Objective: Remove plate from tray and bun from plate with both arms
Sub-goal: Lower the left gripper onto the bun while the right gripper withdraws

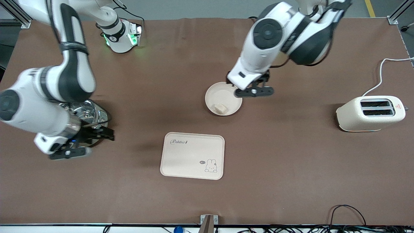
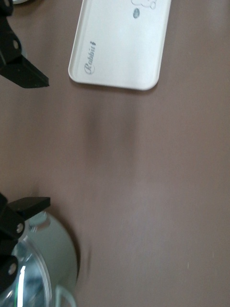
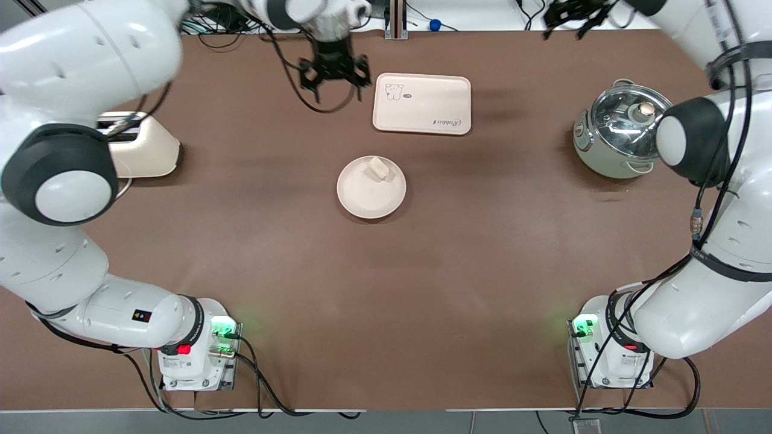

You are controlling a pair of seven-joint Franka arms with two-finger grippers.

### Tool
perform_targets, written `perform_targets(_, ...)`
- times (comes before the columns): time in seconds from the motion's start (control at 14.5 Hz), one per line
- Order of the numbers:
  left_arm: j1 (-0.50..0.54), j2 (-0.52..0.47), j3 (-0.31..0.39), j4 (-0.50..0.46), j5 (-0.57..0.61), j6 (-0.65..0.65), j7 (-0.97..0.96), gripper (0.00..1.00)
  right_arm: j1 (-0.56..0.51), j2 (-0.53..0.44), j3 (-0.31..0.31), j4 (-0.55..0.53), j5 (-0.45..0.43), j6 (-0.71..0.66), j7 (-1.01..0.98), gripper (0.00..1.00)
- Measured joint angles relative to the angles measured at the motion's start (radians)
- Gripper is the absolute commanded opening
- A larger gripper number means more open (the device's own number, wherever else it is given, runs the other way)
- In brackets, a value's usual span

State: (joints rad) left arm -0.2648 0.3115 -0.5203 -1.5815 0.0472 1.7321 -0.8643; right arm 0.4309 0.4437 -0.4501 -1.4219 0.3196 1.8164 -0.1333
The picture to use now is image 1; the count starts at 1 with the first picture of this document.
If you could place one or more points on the aluminium frame profile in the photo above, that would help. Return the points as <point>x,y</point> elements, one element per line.
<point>24,22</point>
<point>393,20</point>

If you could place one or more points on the brown table mat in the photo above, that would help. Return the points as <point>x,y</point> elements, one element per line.
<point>194,64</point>

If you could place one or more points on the glass pot lid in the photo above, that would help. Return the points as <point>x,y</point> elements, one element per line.
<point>85,111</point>

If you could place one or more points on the small white bun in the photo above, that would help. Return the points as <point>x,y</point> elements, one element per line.
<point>220,108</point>

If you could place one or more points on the small blue round object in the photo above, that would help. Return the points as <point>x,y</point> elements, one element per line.
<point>178,229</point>

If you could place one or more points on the cream rabbit print tray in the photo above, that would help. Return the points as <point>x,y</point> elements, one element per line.
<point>187,158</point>

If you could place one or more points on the round cream plate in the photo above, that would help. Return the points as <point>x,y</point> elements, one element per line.
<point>220,94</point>

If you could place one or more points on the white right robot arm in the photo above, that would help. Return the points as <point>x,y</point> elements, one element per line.
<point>32,113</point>

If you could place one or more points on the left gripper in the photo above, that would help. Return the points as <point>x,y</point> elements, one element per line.
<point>265,77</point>

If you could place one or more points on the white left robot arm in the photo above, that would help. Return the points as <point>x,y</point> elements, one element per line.
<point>281,19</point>

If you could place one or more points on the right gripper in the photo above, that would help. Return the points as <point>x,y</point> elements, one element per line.
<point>91,133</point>

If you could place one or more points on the cream two-slot toaster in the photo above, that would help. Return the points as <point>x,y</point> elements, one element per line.
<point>355,116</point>

